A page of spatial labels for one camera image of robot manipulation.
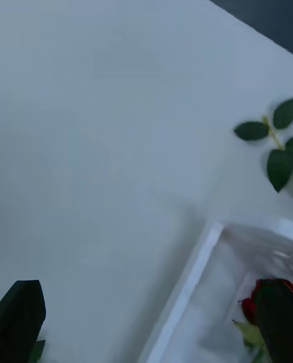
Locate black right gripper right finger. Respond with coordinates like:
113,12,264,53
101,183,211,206
255,282,293,363

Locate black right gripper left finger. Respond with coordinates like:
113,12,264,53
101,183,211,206
0,279,47,363

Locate red rose green stem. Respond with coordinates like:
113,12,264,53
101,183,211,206
233,278,293,363

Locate shallow white box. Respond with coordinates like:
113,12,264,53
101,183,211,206
145,218,293,363

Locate loose green leaf twig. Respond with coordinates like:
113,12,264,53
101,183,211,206
233,98,293,193

